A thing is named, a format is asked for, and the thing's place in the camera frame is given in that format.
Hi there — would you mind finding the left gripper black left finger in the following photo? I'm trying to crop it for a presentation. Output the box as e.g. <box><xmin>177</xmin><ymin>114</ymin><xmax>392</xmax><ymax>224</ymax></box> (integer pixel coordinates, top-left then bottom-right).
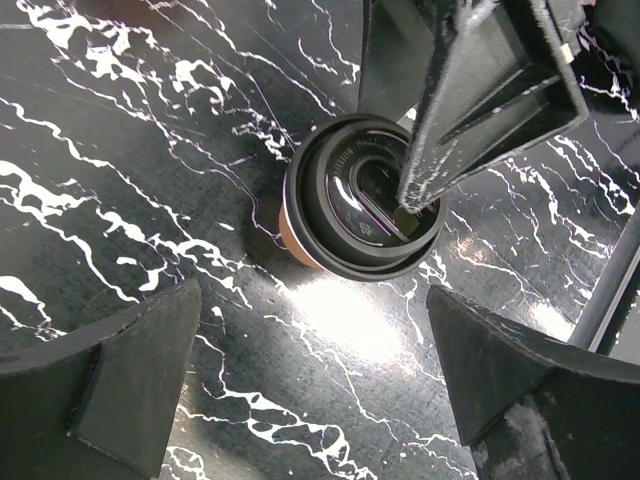
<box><xmin>1</xmin><ymin>279</ymin><xmax>202</xmax><ymax>479</ymax></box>

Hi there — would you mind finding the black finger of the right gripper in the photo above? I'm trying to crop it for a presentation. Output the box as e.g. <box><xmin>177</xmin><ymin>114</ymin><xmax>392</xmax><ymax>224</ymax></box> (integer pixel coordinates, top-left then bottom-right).
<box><xmin>398</xmin><ymin>1</ymin><xmax>589</xmax><ymax>212</ymax></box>
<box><xmin>357</xmin><ymin>0</ymin><xmax>435</xmax><ymax>121</ymax></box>

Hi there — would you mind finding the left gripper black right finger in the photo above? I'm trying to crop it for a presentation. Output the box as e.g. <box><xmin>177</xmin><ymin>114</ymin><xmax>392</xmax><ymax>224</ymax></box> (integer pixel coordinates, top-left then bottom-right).
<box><xmin>426</xmin><ymin>286</ymin><xmax>639</xmax><ymax>479</ymax></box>

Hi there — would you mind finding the single paper cup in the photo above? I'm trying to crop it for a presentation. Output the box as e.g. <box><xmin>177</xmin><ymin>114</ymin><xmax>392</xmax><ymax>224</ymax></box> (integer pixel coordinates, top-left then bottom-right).
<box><xmin>278</xmin><ymin>204</ymin><xmax>321</xmax><ymax>269</ymax></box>

